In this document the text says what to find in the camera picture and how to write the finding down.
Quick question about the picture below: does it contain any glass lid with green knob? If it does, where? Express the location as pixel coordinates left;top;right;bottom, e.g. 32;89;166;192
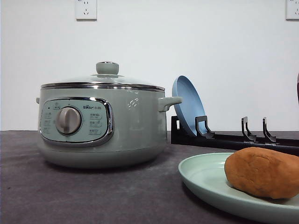
41;61;165;91

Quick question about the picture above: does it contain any green plate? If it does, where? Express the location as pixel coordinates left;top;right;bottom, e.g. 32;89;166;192
178;153;299;224

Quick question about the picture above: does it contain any brown potato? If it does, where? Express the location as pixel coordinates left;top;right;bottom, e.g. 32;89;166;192
224;147;299;199

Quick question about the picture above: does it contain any blue plate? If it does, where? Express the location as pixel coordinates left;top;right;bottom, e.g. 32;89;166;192
172;75;207;135

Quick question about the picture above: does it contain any green electric steamer pot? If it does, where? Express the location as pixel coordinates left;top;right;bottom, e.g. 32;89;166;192
36;85;183;168

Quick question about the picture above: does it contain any black dish rack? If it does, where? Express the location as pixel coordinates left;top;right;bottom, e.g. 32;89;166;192
171;115;299;154

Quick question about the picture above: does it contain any white wall socket left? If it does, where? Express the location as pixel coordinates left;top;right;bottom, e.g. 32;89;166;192
75;0;98;22

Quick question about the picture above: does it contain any white wall socket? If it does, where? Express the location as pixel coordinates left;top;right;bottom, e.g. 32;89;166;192
284;0;299;22
75;0;98;22

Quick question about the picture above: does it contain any white wall socket right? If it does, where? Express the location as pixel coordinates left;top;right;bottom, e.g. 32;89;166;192
284;0;299;22

